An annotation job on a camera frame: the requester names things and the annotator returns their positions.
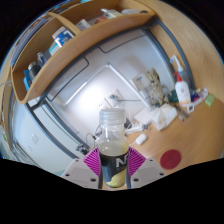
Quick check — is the white wall switch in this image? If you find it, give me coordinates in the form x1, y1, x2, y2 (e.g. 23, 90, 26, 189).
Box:
30, 133, 40, 145

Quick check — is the white power strip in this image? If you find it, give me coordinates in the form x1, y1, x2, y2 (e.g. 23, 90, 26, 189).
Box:
124, 122, 145, 135

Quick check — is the brown tree figurine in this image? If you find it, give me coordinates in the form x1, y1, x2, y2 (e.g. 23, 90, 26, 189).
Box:
143, 67, 169, 106

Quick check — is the white wall socket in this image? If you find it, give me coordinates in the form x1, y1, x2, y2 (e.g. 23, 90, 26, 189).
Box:
105, 89, 124, 108

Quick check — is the white desk lamp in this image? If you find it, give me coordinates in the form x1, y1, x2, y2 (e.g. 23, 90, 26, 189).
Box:
63, 63, 149, 108

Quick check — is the flat round red coaster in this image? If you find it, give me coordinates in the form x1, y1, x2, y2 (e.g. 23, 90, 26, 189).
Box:
159, 149, 182, 170

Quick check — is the wooden shelf unit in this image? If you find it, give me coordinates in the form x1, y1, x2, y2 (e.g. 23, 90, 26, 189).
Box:
9, 0, 157, 106

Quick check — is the small green block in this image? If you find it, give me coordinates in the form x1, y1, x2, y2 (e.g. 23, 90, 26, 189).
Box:
204, 93, 216, 107

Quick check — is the clear bottle with dark label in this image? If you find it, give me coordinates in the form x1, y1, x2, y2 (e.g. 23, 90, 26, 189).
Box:
98, 108, 130, 190

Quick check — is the clear blue pump bottle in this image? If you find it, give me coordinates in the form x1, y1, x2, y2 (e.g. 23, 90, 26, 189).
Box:
169, 54, 185, 73

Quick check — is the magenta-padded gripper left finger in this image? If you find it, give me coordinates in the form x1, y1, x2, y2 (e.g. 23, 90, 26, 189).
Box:
61, 147, 102, 190

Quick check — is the small white oval mouse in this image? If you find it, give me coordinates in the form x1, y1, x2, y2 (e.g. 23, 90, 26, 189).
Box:
134, 133, 148, 146

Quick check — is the black electric shaver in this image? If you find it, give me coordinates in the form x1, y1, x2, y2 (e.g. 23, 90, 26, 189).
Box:
75, 143, 90, 155

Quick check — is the dark green round tin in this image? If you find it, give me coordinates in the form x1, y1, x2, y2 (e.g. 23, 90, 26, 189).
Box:
168, 89, 179, 103

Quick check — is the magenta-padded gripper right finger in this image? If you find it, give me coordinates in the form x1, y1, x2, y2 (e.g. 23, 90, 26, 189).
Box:
127, 146, 168, 190

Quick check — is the white pump bottle red top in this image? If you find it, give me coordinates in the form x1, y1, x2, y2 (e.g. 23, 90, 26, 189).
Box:
173, 70, 192, 107

